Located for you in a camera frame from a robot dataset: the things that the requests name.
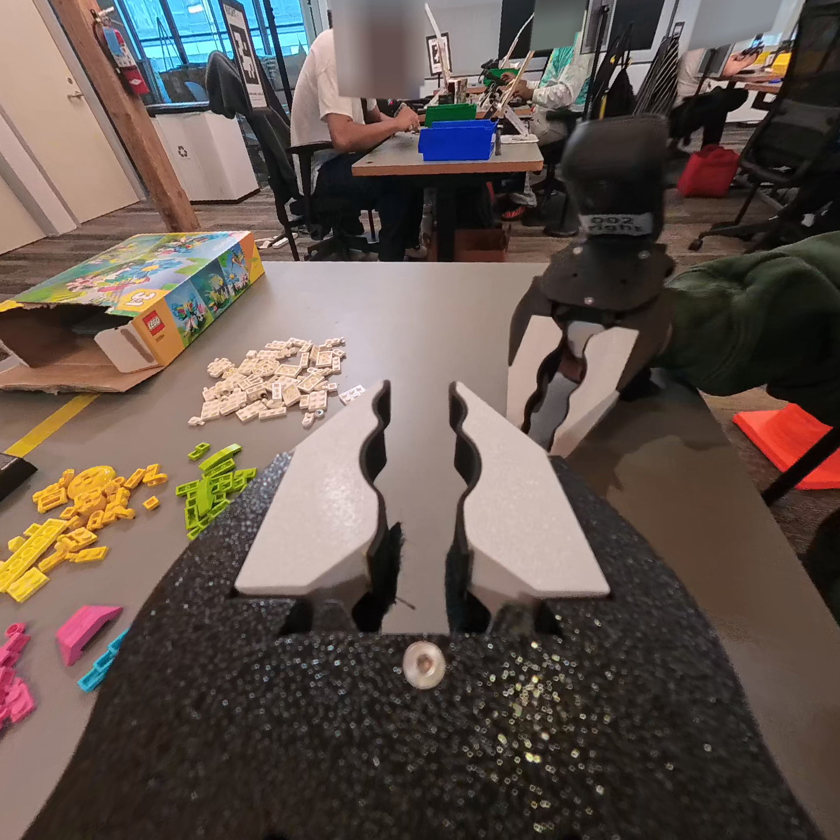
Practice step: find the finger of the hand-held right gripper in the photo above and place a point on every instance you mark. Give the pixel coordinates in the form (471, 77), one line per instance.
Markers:
(528, 354)
(607, 374)

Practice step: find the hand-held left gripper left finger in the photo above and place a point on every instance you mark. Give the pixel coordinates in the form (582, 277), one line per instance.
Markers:
(315, 518)

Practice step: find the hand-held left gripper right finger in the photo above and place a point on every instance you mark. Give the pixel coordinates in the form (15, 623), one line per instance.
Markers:
(525, 525)

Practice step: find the person's right forearm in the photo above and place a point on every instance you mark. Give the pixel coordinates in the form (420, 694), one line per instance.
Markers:
(754, 315)

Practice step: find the pile of lime lego pieces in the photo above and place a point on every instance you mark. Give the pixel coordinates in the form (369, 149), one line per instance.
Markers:
(213, 489)

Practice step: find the pile of white lego pieces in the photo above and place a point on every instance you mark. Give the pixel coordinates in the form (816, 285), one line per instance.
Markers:
(275, 380)

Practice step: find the pile of yellow lego pieces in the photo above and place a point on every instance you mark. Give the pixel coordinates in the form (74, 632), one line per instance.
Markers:
(72, 512)

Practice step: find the pile of magenta lego pieces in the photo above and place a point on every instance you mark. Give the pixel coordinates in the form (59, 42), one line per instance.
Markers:
(82, 630)

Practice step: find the pile of cyan lego pieces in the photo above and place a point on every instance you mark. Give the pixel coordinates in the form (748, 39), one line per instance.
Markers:
(102, 666)

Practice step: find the cardboard lego box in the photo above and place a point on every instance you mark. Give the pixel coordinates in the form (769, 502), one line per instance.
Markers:
(151, 289)

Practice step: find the red bag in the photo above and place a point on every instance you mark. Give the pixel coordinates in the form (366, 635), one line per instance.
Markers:
(707, 172)

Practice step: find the orange traffic cone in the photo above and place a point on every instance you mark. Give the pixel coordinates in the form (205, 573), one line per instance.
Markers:
(784, 439)

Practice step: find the grey work table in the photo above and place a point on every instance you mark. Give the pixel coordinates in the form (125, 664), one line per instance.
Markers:
(446, 164)

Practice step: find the blue storage bin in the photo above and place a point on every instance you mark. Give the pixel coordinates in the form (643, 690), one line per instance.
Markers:
(456, 141)

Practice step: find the green storage bin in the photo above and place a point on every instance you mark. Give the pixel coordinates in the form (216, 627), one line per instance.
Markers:
(449, 113)

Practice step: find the black mesh office chair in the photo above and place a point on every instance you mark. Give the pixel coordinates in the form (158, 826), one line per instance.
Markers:
(794, 131)

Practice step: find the yellow tape strip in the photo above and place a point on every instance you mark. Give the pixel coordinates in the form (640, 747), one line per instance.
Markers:
(52, 425)

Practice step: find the small marker sign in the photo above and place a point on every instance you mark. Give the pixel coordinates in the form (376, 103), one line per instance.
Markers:
(438, 54)

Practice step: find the blue-labelled black battery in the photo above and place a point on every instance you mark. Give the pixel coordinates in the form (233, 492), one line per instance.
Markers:
(13, 476)

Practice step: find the office chair with jacket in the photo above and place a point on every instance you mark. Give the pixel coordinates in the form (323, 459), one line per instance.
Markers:
(262, 131)

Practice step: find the white recycling bin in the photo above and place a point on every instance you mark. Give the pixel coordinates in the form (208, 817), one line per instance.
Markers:
(210, 157)

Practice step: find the large marker sign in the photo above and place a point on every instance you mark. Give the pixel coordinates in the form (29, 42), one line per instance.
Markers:
(243, 52)

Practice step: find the white door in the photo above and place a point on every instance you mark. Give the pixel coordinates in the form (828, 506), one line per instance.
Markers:
(59, 111)

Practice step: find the red fire extinguisher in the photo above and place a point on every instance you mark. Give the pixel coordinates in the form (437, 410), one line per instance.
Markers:
(121, 52)

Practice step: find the wooden post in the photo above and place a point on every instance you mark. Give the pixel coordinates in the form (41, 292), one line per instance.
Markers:
(124, 118)

